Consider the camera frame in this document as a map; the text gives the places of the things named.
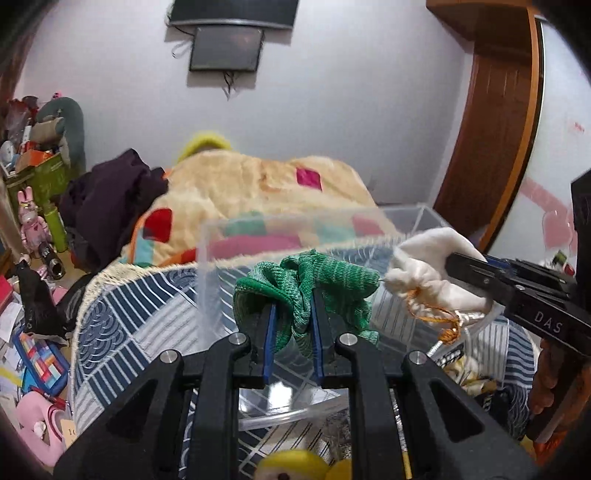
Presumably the small black wall monitor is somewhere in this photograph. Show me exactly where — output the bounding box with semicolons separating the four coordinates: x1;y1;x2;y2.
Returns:
189;25;264;73

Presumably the yellow sponge block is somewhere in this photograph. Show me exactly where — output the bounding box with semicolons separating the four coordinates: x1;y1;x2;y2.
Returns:
325;459;353;480

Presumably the green knitted cloth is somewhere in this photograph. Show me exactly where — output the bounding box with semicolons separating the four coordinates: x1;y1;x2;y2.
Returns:
232;250;380;358

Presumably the large black wall television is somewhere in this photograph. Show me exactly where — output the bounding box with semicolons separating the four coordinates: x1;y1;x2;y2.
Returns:
169;0;298;30

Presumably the pink rabbit figure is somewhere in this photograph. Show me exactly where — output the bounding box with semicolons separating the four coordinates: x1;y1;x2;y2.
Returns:
17;186;52;257

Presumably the pink plush on floor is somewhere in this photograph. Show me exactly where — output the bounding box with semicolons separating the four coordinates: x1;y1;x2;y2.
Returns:
16;391;68;467

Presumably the grey green plush toy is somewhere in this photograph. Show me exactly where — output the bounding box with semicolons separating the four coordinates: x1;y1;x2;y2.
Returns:
30;97;86;176

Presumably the yellow plush behind blanket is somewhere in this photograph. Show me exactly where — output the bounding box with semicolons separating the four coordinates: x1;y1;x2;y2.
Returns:
177;131;232;163

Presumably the yellow white felt doll head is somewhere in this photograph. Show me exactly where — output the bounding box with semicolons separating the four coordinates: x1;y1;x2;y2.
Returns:
253;450;329;480

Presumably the colourful blue pencil case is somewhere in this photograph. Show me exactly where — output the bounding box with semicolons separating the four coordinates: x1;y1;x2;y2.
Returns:
12;329;69;397

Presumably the blue white patterned bedspread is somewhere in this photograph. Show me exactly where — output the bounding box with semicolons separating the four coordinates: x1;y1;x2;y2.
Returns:
70;263;538;479

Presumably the right hand holding gripper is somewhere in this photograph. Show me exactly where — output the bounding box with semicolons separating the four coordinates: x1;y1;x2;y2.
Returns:
526;340;591;462

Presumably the beige fluffy patchwork blanket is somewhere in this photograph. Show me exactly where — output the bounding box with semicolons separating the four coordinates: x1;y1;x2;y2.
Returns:
119;150;397;267

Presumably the white drawstring cloth pouch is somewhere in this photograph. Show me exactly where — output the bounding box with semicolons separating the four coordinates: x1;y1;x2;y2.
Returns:
383;227;493;345

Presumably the clear plastic storage box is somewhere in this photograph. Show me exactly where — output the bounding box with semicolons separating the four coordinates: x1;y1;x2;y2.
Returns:
197;204;501;430

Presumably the green cardboard box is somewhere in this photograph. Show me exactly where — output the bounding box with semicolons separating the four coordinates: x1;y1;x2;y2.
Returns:
5;154;70;213

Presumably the green cylinder bottle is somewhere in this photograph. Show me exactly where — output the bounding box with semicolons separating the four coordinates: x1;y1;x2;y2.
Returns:
44;204;68;253

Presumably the dark purple clothing pile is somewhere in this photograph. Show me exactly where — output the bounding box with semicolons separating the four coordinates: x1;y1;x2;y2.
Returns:
58;149;168;272

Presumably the floral pouch with striped strap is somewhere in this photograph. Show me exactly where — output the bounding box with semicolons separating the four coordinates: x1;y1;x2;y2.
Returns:
436;345;497;397

